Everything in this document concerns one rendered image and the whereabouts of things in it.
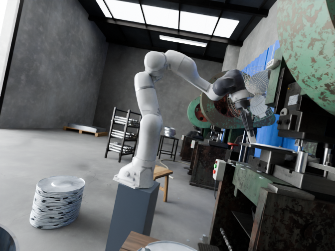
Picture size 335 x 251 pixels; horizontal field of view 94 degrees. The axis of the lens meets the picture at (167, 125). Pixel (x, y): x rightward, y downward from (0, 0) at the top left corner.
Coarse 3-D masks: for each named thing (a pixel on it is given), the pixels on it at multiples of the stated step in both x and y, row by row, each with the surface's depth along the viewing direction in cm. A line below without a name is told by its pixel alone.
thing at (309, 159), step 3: (288, 156) 86; (291, 156) 84; (294, 156) 82; (309, 156) 77; (285, 159) 88; (288, 159) 85; (291, 159) 83; (294, 159) 81; (309, 159) 77; (312, 159) 77; (315, 159) 77; (318, 159) 77; (315, 162) 77; (318, 162) 77
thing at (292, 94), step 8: (288, 88) 90; (296, 88) 85; (288, 96) 90; (296, 96) 84; (288, 104) 89; (296, 104) 83; (280, 112) 92; (288, 112) 87; (296, 112) 82; (280, 120) 88; (288, 120) 82; (296, 120) 80; (304, 120) 78; (312, 120) 78; (320, 120) 77; (280, 128) 87; (288, 128) 81; (296, 128) 80; (304, 128) 78; (312, 128) 78; (320, 128) 77
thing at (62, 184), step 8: (56, 176) 122; (64, 176) 125; (72, 176) 127; (40, 184) 106; (48, 184) 108; (56, 184) 109; (64, 184) 111; (72, 184) 114; (80, 184) 117; (56, 192) 99; (64, 192) 102
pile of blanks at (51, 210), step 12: (36, 192) 105; (48, 192) 100; (72, 192) 105; (36, 204) 100; (48, 204) 98; (60, 204) 101; (72, 204) 108; (36, 216) 99; (48, 216) 99; (60, 216) 102; (72, 216) 108; (48, 228) 99
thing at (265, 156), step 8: (248, 144) 81; (264, 152) 86; (272, 152) 81; (280, 152) 78; (288, 152) 78; (264, 160) 85; (272, 160) 81; (280, 160) 80; (264, 168) 82; (272, 168) 81
